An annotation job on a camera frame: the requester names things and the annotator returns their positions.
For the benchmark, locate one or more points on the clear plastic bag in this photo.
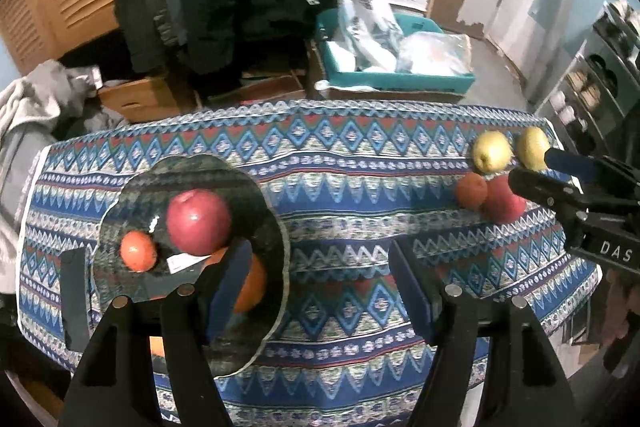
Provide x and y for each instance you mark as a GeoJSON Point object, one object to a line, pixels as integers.
{"type": "Point", "coordinates": [435, 54]}

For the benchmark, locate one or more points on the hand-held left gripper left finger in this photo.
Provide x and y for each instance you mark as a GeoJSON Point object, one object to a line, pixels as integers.
{"type": "Point", "coordinates": [225, 297]}

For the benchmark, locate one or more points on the pile of grey clothes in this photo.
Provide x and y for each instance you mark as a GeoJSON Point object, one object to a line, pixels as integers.
{"type": "Point", "coordinates": [30, 107]}

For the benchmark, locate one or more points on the small tangerine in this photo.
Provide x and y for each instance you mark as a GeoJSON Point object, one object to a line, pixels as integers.
{"type": "Point", "coordinates": [137, 251]}
{"type": "Point", "coordinates": [471, 191]}

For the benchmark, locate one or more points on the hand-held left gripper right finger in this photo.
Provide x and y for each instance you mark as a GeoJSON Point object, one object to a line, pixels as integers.
{"type": "Point", "coordinates": [412, 292]}

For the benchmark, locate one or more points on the red apple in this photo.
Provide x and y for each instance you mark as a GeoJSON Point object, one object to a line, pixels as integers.
{"type": "Point", "coordinates": [199, 222]}
{"type": "Point", "coordinates": [500, 204]}

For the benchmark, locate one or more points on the shoe rack with shoes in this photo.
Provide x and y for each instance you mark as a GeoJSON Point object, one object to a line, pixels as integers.
{"type": "Point", "coordinates": [580, 82]}

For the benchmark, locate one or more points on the dark glass plate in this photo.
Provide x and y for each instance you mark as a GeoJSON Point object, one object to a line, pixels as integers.
{"type": "Point", "coordinates": [210, 177]}

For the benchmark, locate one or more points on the wooden drawer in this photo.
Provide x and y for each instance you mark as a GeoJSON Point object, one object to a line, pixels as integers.
{"type": "Point", "coordinates": [145, 99]}

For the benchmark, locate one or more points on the yellow pear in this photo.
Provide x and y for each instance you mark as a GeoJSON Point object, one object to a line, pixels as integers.
{"type": "Point", "coordinates": [532, 148]}
{"type": "Point", "coordinates": [492, 152]}

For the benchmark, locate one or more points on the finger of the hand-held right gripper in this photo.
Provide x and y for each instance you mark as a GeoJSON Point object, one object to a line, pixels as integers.
{"type": "Point", "coordinates": [570, 162]}
{"type": "Point", "coordinates": [540, 187]}

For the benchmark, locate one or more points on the blue patterned tablecloth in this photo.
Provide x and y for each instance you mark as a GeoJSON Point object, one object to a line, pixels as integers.
{"type": "Point", "coordinates": [350, 167]}

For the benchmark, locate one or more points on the grey shoe rack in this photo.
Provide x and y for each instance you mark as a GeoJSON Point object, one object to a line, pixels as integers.
{"type": "Point", "coordinates": [590, 52]}

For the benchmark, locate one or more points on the cardboard box with red print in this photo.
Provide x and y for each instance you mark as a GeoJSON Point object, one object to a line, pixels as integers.
{"type": "Point", "coordinates": [260, 87]}

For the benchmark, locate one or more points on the white rice bag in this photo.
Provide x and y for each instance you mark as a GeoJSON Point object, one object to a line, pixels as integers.
{"type": "Point", "coordinates": [360, 7]}

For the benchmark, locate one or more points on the grey clothing pile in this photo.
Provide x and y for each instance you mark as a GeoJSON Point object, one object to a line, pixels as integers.
{"type": "Point", "coordinates": [90, 122]}

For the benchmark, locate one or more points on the black smartphone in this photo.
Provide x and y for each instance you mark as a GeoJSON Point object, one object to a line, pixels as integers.
{"type": "Point", "coordinates": [75, 297]}

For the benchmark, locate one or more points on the teal plastic basket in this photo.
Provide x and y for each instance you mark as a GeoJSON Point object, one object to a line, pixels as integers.
{"type": "Point", "coordinates": [390, 82]}

